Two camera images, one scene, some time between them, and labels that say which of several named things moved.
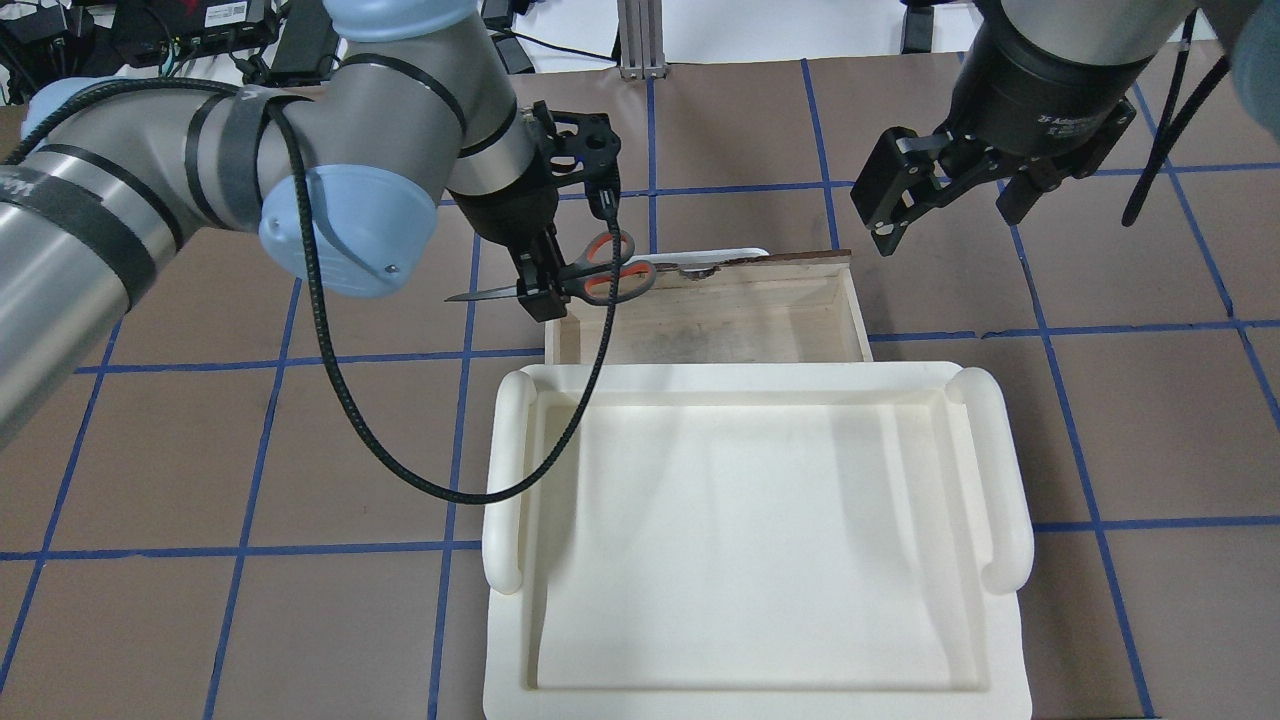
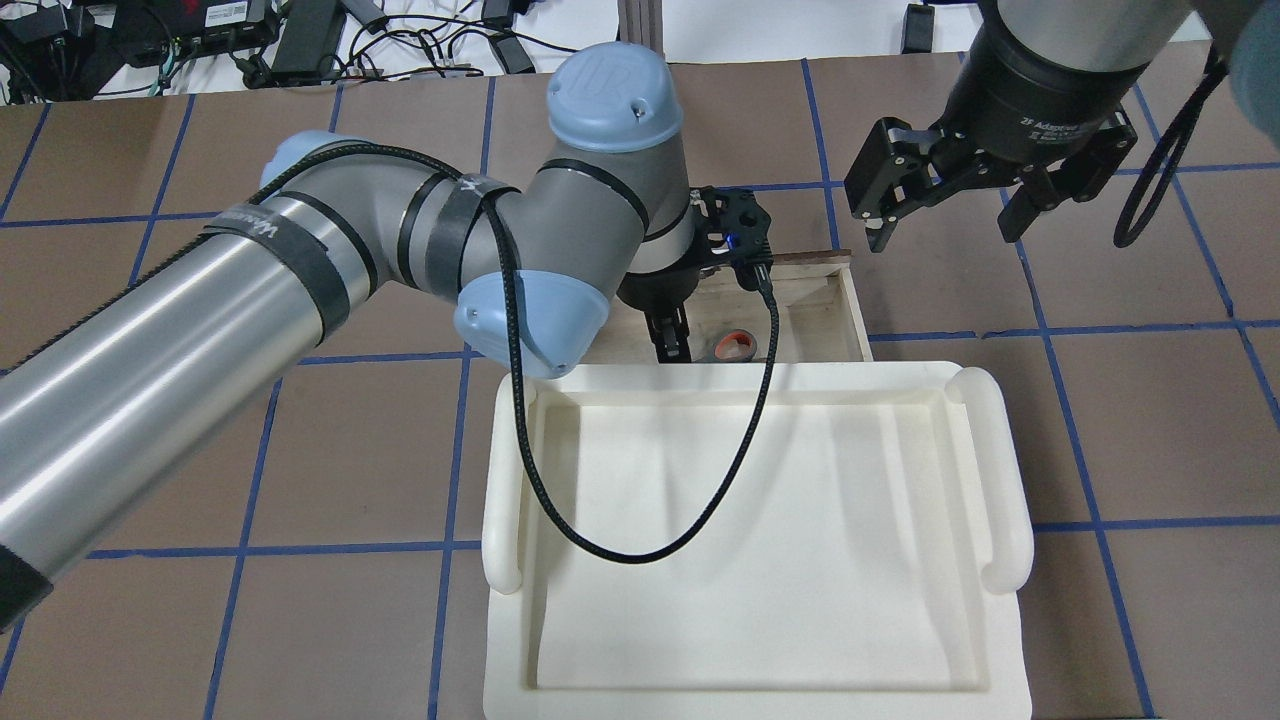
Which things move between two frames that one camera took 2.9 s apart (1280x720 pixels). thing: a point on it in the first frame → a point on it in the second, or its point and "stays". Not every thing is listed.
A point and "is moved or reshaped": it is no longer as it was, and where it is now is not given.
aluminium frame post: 641,41 stays
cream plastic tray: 757,541 stays
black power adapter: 308,47 stays
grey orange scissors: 636,278 is moved or reshaped
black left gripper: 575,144 → 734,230
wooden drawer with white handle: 728,307 stays
